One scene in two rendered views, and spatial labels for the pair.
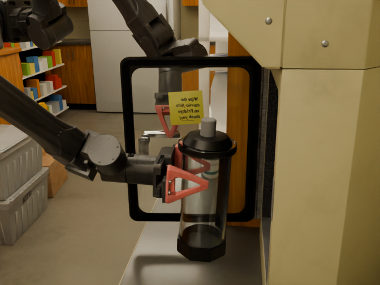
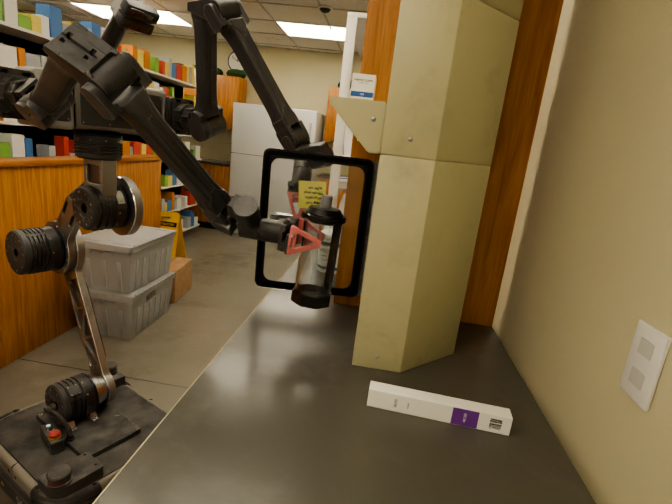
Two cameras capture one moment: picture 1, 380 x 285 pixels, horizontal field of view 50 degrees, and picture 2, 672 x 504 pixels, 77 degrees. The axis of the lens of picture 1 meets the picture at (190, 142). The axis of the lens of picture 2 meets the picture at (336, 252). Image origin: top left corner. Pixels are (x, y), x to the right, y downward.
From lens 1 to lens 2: 0.31 m
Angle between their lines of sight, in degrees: 5
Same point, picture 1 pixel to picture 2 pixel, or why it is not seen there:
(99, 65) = (236, 187)
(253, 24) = (363, 120)
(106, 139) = (247, 199)
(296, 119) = (387, 191)
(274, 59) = (375, 146)
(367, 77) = (438, 167)
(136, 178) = (266, 235)
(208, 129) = (326, 202)
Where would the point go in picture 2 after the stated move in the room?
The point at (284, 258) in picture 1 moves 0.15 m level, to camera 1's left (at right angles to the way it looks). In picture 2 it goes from (370, 300) to (302, 293)
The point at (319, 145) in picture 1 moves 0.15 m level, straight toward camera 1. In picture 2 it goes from (402, 213) to (388, 223)
